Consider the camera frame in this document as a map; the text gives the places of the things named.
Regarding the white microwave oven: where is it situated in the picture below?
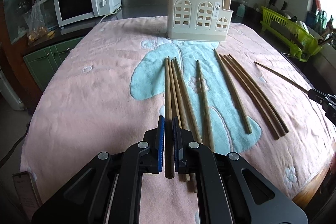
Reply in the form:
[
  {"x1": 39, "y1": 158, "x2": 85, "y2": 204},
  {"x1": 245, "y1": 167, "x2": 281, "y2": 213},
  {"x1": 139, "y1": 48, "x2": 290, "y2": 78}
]
[{"x1": 54, "y1": 0, "x2": 121, "y2": 27}]

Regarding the hand soap pump bottle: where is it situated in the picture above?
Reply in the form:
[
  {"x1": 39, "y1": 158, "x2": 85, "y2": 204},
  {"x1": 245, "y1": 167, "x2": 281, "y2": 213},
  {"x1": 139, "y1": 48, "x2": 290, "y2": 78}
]
[{"x1": 236, "y1": 1, "x2": 247, "y2": 18}]

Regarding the cream plastic utensil holder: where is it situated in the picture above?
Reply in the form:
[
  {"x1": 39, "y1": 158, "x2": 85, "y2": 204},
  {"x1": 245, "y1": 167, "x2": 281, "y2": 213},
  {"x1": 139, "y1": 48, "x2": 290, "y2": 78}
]
[{"x1": 167, "y1": 0, "x2": 233, "y2": 42}]

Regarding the clear plastic bag with food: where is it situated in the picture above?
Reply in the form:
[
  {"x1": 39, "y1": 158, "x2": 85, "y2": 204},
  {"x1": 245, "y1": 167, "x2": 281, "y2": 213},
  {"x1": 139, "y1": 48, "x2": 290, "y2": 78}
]
[{"x1": 24, "y1": 0, "x2": 58, "y2": 44}]

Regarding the white microwave power cable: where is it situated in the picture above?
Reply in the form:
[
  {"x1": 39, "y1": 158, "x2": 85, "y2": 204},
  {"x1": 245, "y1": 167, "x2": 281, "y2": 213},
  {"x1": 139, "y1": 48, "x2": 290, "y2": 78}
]
[{"x1": 99, "y1": 7, "x2": 122, "y2": 24}]

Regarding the green lower cabinet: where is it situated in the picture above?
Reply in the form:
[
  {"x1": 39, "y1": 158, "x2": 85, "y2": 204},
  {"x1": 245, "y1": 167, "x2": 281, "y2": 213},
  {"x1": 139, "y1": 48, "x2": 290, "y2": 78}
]
[{"x1": 23, "y1": 37, "x2": 83, "y2": 92}]

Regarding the wooden chopstick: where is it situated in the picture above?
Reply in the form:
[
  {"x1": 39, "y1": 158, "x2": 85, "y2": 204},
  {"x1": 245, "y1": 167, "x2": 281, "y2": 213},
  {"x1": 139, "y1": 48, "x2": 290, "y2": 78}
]
[
  {"x1": 170, "y1": 61, "x2": 190, "y2": 182},
  {"x1": 165, "y1": 58, "x2": 174, "y2": 179},
  {"x1": 214, "y1": 50, "x2": 252, "y2": 134},
  {"x1": 197, "y1": 60, "x2": 215, "y2": 152},
  {"x1": 254, "y1": 61, "x2": 308, "y2": 94},
  {"x1": 223, "y1": 53, "x2": 285, "y2": 138},
  {"x1": 218, "y1": 53, "x2": 281, "y2": 141},
  {"x1": 174, "y1": 57, "x2": 203, "y2": 143},
  {"x1": 227, "y1": 55, "x2": 289, "y2": 137}
]

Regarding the lime green dish rack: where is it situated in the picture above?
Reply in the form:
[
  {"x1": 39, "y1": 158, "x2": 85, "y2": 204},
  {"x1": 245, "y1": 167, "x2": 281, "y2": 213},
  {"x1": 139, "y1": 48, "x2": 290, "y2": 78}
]
[{"x1": 260, "y1": 6, "x2": 322, "y2": 62}]

